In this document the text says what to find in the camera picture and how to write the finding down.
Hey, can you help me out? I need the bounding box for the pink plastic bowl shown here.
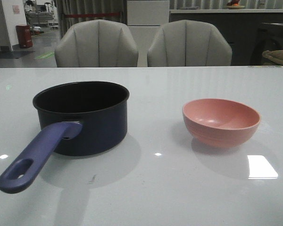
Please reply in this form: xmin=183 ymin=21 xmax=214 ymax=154
xmin=182 ymin=98 xmax=261 ymax=148

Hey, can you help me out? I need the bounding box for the dark blue saucepan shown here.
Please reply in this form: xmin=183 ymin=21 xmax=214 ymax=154
xmin=0 ymin=81 xmax=130 ymax=194

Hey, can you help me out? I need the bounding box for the right grey upholstered chair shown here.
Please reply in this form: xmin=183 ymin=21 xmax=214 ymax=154
xmin=147 ymin=20 xmax=232 ymax=67

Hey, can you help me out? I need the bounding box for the grey upholstered chair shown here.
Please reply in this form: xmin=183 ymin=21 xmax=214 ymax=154
xmin=147 ymin=20 xmax=232 ymax=67
xmin=55 ymin=19 xmax=139 ymax=68

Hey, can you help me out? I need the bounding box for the left grey upholstered chair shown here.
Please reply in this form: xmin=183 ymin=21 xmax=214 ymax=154
xmin=55 ymin=19 xmax=139 ymax=68

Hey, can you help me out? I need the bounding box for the white drawer cabinet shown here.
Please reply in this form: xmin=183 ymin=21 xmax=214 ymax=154
xmin=126 ymin=0 xmax=169 ymax=67

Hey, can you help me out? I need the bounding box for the red barrier belt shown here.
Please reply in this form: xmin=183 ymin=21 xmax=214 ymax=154
xmin=64 ymin=12 xmax=122 ymax=18

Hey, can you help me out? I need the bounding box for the dark sideboard counter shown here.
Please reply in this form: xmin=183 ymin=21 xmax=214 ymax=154
xmin=169 ymin=9 xmax=283 ymax=66

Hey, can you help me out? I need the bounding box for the red bin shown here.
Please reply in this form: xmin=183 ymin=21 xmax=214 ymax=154
xmin=16 ymin=24 xmax=33 ymax=48

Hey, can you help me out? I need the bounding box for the fruit plate on counter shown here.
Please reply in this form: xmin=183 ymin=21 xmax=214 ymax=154
xmin=225 ymin=0 xmax=245 ymax=9

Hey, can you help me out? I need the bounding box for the metal rack in background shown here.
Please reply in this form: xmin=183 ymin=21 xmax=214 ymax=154
xmin=23 ymin=0 xmax=58 ymax=29

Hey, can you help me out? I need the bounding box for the dark glossy side table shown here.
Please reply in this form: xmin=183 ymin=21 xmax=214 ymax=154
xmin=250 ymin=23 xmax=283 ymax=65

